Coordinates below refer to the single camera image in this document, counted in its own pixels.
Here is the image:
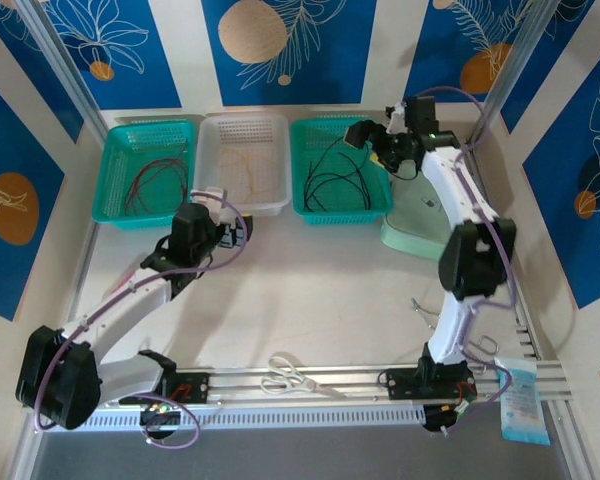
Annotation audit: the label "blue snack packet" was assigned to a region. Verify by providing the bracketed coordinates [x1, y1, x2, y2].
[495, 358, 551, 446]

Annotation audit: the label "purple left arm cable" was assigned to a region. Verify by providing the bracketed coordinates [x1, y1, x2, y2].
[33, 196, 249, 450]

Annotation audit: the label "yellow cable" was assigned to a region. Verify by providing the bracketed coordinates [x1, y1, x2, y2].
[218, 152, 279, 169]
[247, 183, 284, 199]
[242, 152, 259, 202]

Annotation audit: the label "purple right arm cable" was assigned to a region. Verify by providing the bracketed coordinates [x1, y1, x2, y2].
[419, 85, 519, 436]

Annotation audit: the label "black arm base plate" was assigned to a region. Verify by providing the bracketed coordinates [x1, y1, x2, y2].
[118, 370, 211, 405]
[384, 367, 480, 401]

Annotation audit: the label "aluminium frame rail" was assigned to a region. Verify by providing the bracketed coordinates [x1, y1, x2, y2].
[22, 362, 576, 410]

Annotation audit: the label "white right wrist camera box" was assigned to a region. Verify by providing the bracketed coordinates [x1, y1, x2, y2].
[383, 99, 409, 134]

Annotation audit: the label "aluminium side rail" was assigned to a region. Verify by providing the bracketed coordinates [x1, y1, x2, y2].
[460, 141, 544, 362]

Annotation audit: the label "black electronics module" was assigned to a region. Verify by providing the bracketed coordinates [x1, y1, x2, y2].
[422, 401, 476, 436]
[138, 401, 187, 441]

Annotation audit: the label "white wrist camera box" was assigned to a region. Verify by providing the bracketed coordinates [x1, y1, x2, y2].
[383, 99, 409, 134]
[188, 186, 230, 224]

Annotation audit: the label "teal plastic basket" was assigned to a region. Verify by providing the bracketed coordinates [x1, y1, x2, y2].
[288, 117, 395, 227]
[90, 118, 197, 231]

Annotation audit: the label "pale green zip pouch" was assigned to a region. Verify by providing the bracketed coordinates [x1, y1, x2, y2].
[379, 149, 479, 261]

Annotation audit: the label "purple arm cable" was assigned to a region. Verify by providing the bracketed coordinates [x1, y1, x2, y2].
[419, 85, 519, 436]
[33, 196, 249, 450]

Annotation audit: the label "white plastic basket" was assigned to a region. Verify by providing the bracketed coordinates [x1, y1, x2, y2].
[192, 113, 292, 219]

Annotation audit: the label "red cable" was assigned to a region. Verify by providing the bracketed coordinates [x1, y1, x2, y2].
[129, 158, 190, 214]
[124, 157, 190, 215]
[132, 139, 191, 201]

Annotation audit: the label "slotted grey cable duct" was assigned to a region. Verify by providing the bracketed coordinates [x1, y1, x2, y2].
[43, 404, 427, 433]

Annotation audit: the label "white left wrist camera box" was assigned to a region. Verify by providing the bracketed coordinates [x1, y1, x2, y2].
[188, 186, 230, 224]

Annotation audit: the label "aluminium post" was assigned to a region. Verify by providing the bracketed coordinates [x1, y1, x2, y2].
[465, 0, 597, 147]
[14, 0, 110, 146]

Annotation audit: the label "metal wire tongs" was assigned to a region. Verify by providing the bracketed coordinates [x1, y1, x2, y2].
[410, 297, 500, 374]

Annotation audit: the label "white handled scissors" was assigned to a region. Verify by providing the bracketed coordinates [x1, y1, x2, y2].
[259, 352, 350, 400]

